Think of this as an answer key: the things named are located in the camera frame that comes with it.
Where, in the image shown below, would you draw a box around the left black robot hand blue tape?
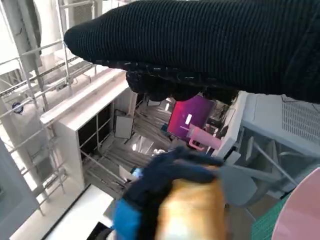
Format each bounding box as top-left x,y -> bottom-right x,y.
112,146 -> 225,240

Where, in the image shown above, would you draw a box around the right black knitted glove hand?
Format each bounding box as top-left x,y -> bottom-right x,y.
63,0 -> 320,104

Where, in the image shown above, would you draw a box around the orange grilled toy bread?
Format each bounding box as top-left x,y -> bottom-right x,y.
156,178 -> 227,240

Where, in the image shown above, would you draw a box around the pink bowl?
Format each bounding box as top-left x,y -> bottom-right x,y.
271,166 -> 320,240

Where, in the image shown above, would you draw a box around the pink lit monitor screen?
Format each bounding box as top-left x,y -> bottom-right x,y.
166,94 -> 217,141

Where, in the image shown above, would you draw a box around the white shelf unit dark panels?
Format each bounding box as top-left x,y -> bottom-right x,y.
39,69 -> 142,197

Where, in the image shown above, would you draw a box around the white wheeled mesh cabinet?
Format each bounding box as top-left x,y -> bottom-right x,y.
238,91 -> 320,177

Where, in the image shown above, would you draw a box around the green cutting mat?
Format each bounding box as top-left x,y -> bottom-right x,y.
249,189 -> 297,240

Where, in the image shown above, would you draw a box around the pink cup with handle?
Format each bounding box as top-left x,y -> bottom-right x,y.
179,125 -> 223,154

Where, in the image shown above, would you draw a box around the white metal scaffold frame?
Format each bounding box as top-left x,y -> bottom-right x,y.
0,0 -> 99,218

